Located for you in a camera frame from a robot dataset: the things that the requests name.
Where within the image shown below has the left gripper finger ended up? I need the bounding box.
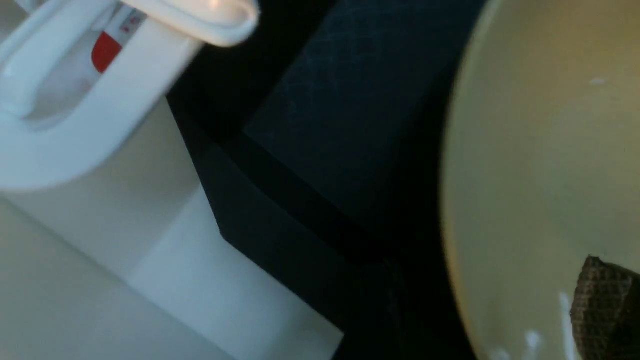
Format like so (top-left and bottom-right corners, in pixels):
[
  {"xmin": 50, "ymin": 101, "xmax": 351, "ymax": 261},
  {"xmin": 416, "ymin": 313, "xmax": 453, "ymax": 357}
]
[{"xmin": 570, "ymin": 256, "xmax": 640, "ymax": 360}]

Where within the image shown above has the tan noodle bowl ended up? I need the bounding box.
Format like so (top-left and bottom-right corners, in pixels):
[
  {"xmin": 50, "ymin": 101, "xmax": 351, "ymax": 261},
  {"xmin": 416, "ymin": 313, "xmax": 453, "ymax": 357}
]
[{"xmin": 440, "ymin": 0, "xmax": 640, "ymax": 360}]

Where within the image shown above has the black serving tray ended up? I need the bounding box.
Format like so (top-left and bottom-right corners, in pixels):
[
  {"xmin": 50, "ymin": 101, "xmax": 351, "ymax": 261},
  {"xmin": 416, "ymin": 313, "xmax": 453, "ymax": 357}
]
[{"xmin": 167, "ymin": 0, "xmax": 486, "ymax": 360}]

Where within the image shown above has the white spoon bin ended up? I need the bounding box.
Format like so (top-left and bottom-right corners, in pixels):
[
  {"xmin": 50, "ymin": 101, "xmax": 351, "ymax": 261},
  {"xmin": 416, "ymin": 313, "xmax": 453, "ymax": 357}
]
[{"xmin": 0, "ymin": 0, "xmax": 261, "ymax": 281}]

